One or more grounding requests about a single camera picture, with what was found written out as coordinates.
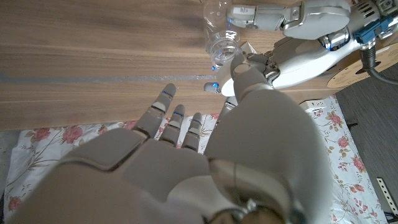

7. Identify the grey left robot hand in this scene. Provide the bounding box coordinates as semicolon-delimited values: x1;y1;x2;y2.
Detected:
226;0;398;90

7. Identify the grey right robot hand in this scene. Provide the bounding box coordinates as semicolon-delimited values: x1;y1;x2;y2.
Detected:
6;54;333;224

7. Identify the clear medicine bottle white cap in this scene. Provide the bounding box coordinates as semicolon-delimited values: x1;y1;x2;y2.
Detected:
203;0;243;72

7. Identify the cardboard filament reel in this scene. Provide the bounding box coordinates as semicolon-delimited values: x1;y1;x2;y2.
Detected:
326;42;398;90

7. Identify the white cube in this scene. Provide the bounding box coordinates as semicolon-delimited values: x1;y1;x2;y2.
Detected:
239;41;257;56

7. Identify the white power strip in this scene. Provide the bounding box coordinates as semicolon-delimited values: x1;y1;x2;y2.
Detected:
298;98;327;113

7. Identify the white perforated metal strip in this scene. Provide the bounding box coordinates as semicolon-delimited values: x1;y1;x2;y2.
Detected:
375;177;398;216

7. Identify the floral backdrop cloth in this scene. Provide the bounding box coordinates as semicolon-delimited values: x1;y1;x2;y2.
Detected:
2;95;389;224

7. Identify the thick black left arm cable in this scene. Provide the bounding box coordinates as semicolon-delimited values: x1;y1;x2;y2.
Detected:
359;45;398;86

